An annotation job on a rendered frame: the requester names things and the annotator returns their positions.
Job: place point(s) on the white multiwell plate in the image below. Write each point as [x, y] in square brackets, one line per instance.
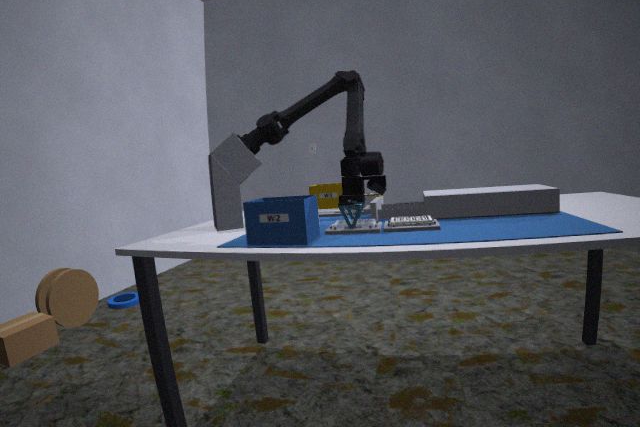
[411, 221]

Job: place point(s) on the blue open-top tray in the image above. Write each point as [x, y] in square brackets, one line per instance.
[290, 220]

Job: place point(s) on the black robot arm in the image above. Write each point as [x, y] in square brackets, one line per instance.
[370, 165]

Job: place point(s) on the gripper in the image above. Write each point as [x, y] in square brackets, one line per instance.
[356, 202]

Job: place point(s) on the blue flat mat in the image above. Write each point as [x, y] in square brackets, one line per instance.
[461, 230]

